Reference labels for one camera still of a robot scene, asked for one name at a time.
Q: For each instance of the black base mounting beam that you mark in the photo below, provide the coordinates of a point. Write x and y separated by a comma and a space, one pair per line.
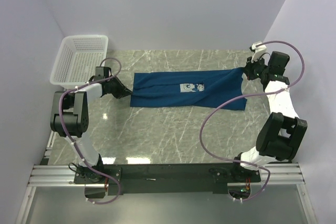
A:
165, 178

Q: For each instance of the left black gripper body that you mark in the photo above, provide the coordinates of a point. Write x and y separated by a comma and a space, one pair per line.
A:
115, 87

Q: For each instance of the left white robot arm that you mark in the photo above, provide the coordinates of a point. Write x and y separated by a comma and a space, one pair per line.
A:
70, 115

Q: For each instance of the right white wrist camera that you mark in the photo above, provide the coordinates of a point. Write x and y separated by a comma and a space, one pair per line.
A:
258, 49

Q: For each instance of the aluminium frame rails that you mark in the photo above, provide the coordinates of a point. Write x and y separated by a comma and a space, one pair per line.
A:
166, 135

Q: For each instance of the white perforated plastic basket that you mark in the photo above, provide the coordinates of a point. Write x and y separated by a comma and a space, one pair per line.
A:
77, 58

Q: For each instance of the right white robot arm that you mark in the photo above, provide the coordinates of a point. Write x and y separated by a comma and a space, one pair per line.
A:
280, 137

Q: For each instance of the blue printed t-shirt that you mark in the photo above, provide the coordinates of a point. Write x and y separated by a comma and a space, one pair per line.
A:
207, 89

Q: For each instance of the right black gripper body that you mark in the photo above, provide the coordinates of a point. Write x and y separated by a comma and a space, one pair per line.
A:
255, 69

